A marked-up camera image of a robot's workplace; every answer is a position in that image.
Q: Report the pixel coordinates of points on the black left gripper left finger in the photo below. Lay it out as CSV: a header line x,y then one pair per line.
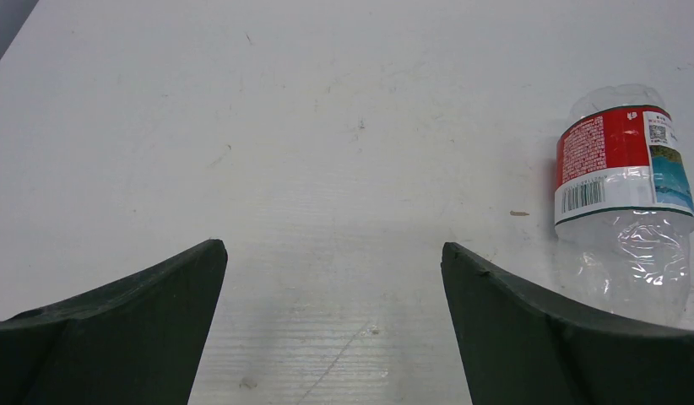
x,y
137,340

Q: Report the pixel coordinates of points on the red label clear bottle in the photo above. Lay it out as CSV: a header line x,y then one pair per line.
x,y
623,208

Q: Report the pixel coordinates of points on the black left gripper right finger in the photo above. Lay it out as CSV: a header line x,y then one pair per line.
x,y
521,343

